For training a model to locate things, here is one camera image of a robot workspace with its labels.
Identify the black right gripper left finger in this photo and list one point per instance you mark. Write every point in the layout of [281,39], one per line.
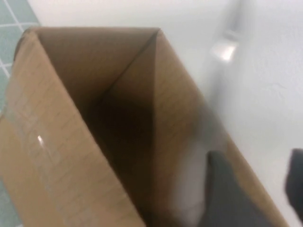
[225,201]

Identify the brown cardboard box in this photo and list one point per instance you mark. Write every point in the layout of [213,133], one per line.
[59,118]

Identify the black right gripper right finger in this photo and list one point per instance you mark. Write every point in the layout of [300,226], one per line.
[296,184]

